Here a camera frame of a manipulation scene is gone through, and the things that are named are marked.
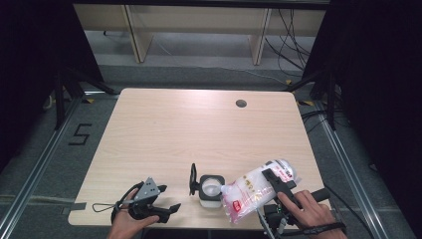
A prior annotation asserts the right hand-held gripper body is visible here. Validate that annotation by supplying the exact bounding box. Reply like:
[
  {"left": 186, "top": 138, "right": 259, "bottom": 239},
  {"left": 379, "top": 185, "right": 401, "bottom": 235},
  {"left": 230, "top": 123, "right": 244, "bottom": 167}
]
[{"left": 263, "top": 187, "right": 331, "bottom": 238}]

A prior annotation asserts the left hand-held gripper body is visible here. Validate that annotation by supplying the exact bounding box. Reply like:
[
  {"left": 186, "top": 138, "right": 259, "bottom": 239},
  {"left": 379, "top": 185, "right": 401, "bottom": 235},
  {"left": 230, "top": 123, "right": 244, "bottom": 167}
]
[{"left": 128, "top": 176, "right": 171, "bottom": 224}]

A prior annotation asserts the red and white sugar bag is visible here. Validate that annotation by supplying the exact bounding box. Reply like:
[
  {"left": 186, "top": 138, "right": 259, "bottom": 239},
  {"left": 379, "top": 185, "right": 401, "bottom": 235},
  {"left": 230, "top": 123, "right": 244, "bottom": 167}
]
[{"left": 220, "top": 158, "right": 299, "bottom": 224}]

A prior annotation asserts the clear jar with black lid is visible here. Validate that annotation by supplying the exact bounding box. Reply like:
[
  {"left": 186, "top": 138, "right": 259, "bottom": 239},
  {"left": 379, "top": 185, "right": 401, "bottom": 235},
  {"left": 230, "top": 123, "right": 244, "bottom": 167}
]
[{"left": 188, "top": 162, "right": 227, "bottom": 209}]

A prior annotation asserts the person's right hand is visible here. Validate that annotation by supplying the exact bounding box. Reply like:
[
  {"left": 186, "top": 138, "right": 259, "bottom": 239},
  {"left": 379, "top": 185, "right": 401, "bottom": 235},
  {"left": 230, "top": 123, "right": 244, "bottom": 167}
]
[{"left": 277, "top": 190, "right": 348, "bottom": 239}]

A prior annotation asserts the person's left hand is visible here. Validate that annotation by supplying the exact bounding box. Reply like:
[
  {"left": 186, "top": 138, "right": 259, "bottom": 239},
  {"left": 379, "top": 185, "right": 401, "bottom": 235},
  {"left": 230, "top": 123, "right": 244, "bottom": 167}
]
[{"left": 106, "top": 187, "right": 161, "bottom": 239}]

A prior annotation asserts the grey tape strip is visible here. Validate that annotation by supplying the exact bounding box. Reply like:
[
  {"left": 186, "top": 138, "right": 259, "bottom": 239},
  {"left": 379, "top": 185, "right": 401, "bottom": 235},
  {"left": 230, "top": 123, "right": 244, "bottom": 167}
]
[{"left": 63, "top": 201, "right": 88, "bottom": 216}]

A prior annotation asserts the black metal stand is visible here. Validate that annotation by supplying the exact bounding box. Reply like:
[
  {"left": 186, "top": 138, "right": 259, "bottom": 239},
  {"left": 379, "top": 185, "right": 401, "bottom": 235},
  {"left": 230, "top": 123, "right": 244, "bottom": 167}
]
[
  {"left": 283, "top": 71, "right": 338, "bottom": 132},
  {"left": 53, "top": 66, "right": 119, "bottom": 131}
]

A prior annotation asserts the dark curtain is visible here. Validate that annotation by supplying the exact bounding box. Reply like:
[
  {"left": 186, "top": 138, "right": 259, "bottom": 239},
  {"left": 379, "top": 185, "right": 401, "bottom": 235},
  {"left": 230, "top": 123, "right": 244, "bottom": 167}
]
[
  {"left": 303, "top": 0, "right": 422, "bottom": 230},
  {"left": 0, "top": 0, "right": 105, "bottom": 173}
]

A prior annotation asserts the light wooden shelf unit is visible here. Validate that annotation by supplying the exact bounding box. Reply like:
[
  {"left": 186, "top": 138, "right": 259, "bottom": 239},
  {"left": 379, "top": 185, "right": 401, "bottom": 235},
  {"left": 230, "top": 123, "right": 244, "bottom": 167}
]
[{"left": 73, "top": 3, "right": 327, "bottom": 66}]

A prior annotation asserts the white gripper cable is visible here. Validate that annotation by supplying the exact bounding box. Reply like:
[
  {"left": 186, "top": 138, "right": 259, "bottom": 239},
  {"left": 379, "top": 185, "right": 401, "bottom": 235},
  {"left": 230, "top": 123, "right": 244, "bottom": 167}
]
[{"left": 257, "top": 208, "right": 277, "bottom": 239}]

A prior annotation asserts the black wrist strap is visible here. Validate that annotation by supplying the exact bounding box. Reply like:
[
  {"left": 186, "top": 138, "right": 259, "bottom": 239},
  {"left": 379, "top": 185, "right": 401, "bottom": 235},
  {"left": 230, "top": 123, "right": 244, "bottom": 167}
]
[
  {"left": 109, "top": 180, "right": 145, "bottom": 223},
  {"left": 300, "top": 221, "right": 348, "bottom": 237}
]

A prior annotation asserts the thin grey wire loop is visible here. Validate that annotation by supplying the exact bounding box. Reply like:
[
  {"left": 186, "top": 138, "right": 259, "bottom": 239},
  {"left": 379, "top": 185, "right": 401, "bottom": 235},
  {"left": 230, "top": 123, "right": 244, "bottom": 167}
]
[{"left": 92, "top": 202, "right": 119, "bottom": 214}]

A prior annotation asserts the aluminium floor rail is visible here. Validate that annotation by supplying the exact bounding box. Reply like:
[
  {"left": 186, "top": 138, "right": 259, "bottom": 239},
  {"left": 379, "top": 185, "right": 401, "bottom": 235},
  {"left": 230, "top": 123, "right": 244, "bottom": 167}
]
[
  {"left": 313, "top": 99, "right": 391, "bottom": 239},
  {"left": 0, "top": 96, "right": 85, "bottom": 239}
]

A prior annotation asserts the black floor cable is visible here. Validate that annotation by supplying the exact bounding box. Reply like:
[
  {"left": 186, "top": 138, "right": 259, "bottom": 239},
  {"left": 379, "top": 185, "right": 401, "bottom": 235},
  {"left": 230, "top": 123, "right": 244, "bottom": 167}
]
[{"left": 326, "top": 185, "right": 376, "bottom": 239}]

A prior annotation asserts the bundle of black floor cables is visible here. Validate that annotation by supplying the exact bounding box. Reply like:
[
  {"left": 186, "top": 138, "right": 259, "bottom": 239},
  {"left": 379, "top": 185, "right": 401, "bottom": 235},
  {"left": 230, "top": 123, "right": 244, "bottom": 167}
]
[{"left": 263, "top": 8, "right": 317, "bottom": 80}]

